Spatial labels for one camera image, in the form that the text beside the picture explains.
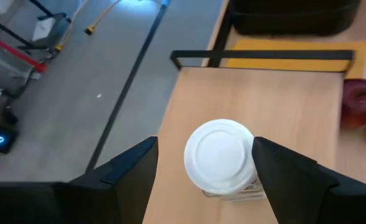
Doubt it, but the black stand base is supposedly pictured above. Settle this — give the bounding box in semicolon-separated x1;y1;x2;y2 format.
0;0;73;60

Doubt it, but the dark red round object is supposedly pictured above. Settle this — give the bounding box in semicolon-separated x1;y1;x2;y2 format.
340;78;366;130

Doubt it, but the yellow cloth mat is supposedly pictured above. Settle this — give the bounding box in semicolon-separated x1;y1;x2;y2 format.
225;39;366;79

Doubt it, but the yellow extension cord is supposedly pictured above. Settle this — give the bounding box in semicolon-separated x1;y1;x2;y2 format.
54;0;123;52

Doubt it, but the wooden shelf with black frame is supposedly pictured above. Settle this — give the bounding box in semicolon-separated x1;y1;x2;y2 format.
141;49;355;224

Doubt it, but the small white box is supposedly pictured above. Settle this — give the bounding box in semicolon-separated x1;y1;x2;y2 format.
32;17;57;42

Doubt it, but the black four-slot toaster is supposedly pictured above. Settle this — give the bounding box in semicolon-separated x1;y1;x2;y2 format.
229;0;363;37

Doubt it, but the red metal bar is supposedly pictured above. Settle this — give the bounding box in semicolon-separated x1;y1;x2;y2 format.
0;32;48;74

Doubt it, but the white-lid spice jar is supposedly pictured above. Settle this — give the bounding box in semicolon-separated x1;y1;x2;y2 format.
183;118;266;203

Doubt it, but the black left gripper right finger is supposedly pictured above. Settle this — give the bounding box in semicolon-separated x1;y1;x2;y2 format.
251;136;361;224

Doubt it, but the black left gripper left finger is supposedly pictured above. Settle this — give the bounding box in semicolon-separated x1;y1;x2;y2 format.
54;136;159;224

